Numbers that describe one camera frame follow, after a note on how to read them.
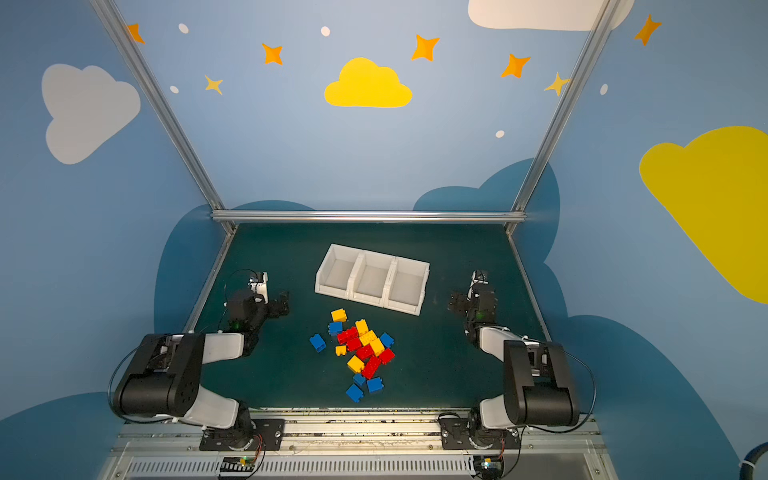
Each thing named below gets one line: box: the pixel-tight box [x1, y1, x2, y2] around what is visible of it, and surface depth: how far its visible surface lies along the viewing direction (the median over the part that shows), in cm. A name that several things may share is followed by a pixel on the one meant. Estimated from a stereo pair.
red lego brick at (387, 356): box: [379, 348, 396, 365], surface depth 88 cm
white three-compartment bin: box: [314, 243, 430, 316], surface depth 103 cm
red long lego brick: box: [362, 355, 381, 380], surface depth 86 cm
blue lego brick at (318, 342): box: [309, 333, 327, 353], surface depth 90 cm
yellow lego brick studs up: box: [359, 330, 377, 346], surface depth 92 cm
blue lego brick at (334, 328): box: [328, 322, 343, 336], surface depth 93 cm
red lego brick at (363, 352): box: [347, 338, 376, 361], surface depth 90 cm
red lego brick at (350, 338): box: [337, 327, 367, 351], surface depth 92 cm
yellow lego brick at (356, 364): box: [347, 355, 365, 373], surface depth 86 cm
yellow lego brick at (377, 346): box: [369, 338, 385, 357], surface depth 90 cm
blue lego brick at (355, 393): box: [346, 384, 364, 403], surface depth 82 cm
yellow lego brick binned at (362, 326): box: [355, 319, 369, 335], surface depth 93 cm
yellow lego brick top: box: [331, 308, 347, 323], surface depth 96 cm
